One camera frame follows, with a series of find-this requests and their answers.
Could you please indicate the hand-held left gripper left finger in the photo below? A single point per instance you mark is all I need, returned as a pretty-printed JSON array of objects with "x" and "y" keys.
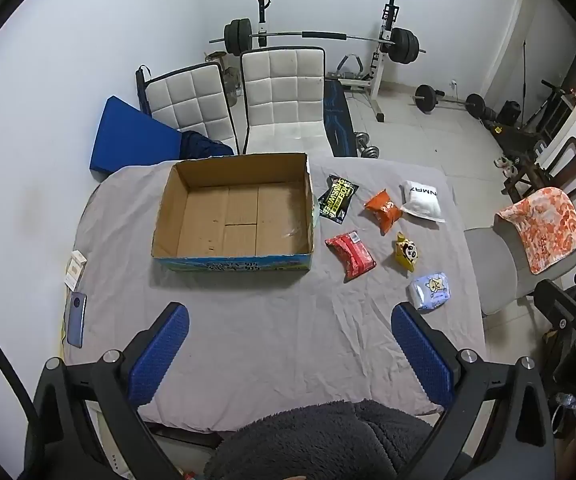
[{"x": 160, "y": 350}]

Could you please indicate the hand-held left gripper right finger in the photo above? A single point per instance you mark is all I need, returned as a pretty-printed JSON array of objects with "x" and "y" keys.
[{"x": 423, "y": 355}]

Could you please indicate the light blue tissue pack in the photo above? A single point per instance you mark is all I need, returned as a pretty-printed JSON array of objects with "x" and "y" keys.
[{"x": 430, "y": 291}]

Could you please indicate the yellow panda snack packet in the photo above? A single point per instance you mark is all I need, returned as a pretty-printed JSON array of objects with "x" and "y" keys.
[{"x": 407, "y": 255}]

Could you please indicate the red snack packet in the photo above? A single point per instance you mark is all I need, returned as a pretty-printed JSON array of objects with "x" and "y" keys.
[{"x": 350, "y": 255}]

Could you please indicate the cardboard box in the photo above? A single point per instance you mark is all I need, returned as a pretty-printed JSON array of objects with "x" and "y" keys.
[{"x": 228, "y": 220}]

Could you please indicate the orange snack packet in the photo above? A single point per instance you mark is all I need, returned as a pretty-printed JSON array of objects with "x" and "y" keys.
[{"x": 382, "y": 207}]

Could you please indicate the white soft packet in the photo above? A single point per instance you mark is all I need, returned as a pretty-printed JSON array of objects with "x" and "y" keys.
[{"x": 420, "y": 200}]

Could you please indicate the black wipes packet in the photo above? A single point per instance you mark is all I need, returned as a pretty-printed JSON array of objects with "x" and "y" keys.
[{"x": 338, "y": 199}]

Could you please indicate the grey chair with orange towel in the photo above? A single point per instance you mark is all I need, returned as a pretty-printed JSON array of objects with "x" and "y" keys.
[{"x": 543, "y": 225}]

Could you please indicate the grey upholstered chair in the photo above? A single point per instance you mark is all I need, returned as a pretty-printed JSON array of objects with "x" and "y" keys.
[{"x": 493, "y": 265}]

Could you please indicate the blue smartphone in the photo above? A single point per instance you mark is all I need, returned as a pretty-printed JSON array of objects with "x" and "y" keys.
[{"x": 76, "y": 320}]

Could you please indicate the small white box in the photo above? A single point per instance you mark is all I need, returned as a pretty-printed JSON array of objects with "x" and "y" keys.
[{"x": 74, "y": 270}]

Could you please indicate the dark grey fleece garment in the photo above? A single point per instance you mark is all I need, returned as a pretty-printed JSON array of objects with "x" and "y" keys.
[{"x": 318, "y": 445}]

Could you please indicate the black exercise machine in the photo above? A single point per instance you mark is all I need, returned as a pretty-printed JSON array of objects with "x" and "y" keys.
[{"x": 518, "y": 135}]

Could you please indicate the small black case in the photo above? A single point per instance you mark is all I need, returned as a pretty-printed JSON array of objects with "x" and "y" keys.
[{"x": 509, "y": 112}]

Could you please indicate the dark blue cloth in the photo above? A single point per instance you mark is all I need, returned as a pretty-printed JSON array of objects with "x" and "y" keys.
[{"x": 203, "y": 146}]

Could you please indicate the small dumbbell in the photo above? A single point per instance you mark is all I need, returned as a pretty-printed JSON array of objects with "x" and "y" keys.
[
  {"x": 370, "y": 152},
  {"x": 361, "y": 137}
]

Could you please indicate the blue foam mat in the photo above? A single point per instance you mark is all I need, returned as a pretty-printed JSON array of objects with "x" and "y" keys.
[{"x": 128, "y": 140}]

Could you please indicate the short barbell with black plates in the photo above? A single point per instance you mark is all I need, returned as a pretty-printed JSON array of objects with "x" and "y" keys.
[{"x": 450, "y": 102}]

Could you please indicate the blue weight bench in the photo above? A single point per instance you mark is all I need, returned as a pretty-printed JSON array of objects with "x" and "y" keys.
[{"x": 339, "y": 120}]

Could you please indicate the white quilted chair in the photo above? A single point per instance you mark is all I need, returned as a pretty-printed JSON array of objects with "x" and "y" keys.
[
  {"x": 283, "y": 95},
  {"x": 188, "y": 100}
]

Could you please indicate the black folded umbrella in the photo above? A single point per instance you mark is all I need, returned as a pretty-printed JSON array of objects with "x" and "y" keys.
[{"x": 143, "y": 90}]

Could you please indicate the grey weight plate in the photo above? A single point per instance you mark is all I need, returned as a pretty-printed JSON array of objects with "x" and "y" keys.
[{"x": 232, "y": 82}]

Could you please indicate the long barbell with black plates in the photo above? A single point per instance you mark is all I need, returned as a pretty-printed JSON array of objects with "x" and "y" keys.
[{"x": 278, "y": 36}]

